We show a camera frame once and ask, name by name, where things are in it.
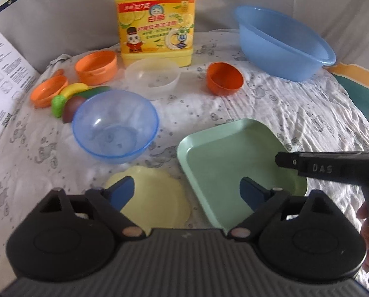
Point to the green toy vegetable piece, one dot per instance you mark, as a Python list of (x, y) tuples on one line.
[(57, 105)]

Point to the green square plate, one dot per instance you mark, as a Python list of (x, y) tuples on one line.
[(216, 159)]

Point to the small yellow scalloped plate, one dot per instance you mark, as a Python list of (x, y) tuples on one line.
[(159, 200)]

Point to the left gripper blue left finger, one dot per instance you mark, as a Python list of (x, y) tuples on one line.
[(116, 196)]

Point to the dark orange small bowl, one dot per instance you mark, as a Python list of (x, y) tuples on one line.
[(224, 79)]

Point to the white instruction sheet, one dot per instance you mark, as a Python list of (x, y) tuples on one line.
[(17, 77)]

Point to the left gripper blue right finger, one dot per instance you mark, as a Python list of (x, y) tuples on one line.
[(260, 199)]

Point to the toy cucumber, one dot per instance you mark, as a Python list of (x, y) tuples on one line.
[(93, 91)]

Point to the yellow detergent jug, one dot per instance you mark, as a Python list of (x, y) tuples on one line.
[(156, 29)]

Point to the white patterned table cloth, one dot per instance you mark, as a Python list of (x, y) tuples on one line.
[(38, 152)]

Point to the translucent blue bowl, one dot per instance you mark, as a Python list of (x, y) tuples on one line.
[(115, 126)]

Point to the orange toy pan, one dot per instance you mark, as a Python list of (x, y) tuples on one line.
[(42, 95)]

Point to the clear plastic bowl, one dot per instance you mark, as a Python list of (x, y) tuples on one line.
[(152, 78)]

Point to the large blue plastic basin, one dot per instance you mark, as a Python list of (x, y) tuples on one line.
[(280, 45)]

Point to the orange toy pot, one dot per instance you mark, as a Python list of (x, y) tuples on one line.
[(97, 68)]

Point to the teal and grey blanket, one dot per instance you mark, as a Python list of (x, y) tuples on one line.
[(42, 30)]

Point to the toy banana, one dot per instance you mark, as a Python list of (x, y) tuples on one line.
[(71, 89)]

